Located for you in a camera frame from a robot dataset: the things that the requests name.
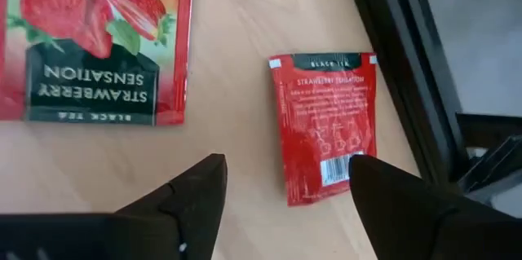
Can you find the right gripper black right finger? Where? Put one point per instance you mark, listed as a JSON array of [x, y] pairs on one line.
[[428, 227]]

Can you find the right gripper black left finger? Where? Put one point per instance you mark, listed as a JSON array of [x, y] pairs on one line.
[[122, 235]]

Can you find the red strawberry tea packet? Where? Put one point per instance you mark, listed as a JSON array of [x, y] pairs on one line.
[[326, 121], [94, 48]]

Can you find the black metal table frame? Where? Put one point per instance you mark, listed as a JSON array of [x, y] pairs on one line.
[[391, 27]]

